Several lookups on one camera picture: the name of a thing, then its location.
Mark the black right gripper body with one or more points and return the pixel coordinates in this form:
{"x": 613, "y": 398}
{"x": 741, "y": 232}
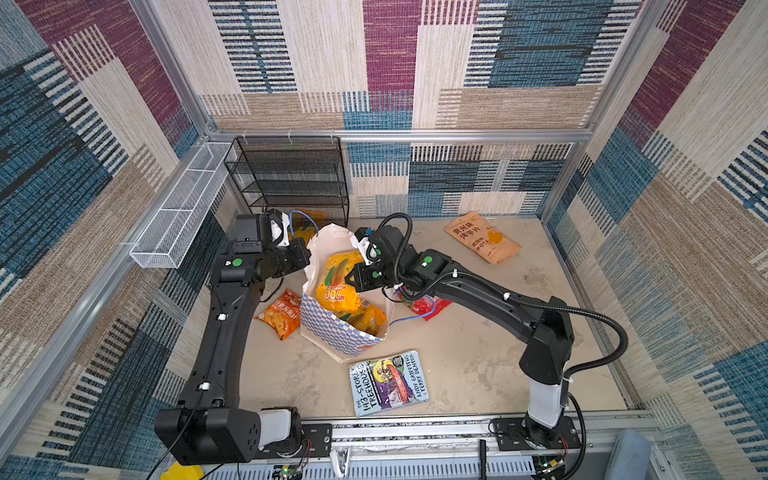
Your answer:
{"x": 378, "y": 274}

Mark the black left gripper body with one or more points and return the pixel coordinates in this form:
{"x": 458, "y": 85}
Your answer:
{"x": 286, "y": 260}

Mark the red fruit jelly bag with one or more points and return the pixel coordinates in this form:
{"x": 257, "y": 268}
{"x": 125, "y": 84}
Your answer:
{"x": 427, "y": 307}

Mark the yellow snack bag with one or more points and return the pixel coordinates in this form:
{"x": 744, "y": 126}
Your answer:
{"x": 367, "y": 318}

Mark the yellow fruit jelly bag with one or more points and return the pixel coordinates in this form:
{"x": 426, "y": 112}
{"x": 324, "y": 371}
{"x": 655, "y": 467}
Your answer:
{"x": 333, "y": 292}

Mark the blue checkered paper bag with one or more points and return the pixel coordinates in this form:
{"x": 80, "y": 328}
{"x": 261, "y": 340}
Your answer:
{"x": 333, "y": 315}

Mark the orange potato chip bag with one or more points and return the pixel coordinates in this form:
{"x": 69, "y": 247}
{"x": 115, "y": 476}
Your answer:
{"x": 476, "y": 233}

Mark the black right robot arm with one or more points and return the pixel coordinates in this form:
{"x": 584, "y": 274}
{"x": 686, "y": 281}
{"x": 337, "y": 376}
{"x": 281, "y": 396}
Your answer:
{"x": 544, "y": 327}

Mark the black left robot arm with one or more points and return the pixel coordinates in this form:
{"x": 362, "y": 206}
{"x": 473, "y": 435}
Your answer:
{"x": 208, "y": 424}

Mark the orange corn chip bag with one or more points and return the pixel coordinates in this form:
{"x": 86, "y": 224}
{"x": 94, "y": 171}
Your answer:
{"x": 283, "y": 315}

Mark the yellow snack pack under rack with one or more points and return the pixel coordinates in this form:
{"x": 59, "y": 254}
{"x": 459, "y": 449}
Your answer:
{"x": 305, "y": 224}

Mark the black mesh shelf rack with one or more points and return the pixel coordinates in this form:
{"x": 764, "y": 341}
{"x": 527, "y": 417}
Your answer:
{"x": 303, "y": 173}

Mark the colourful treehouse book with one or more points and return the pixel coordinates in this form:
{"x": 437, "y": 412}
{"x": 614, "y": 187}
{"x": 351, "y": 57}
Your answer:
{"x": 388, "y": 383}

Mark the yellow object at bottom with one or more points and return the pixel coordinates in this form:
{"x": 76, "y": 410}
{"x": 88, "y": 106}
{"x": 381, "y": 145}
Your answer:
{"x": 179, "y": 472}

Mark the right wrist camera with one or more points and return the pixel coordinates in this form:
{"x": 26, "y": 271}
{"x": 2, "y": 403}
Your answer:
{"x": 364, "y": 245}

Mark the white wire wall basket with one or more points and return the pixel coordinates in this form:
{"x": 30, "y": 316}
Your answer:
{"x": 166, "y": 240}

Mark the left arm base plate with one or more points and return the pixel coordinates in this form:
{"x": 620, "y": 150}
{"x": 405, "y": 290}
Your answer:
{"x": 312, "y": 440}

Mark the aluminium front rail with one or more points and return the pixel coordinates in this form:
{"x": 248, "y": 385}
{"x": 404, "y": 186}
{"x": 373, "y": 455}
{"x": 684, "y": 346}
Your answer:
{"x": 615, "y": 445}

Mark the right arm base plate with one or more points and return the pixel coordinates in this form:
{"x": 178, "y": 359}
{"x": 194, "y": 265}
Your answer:
{"x": 520, "y": 433}

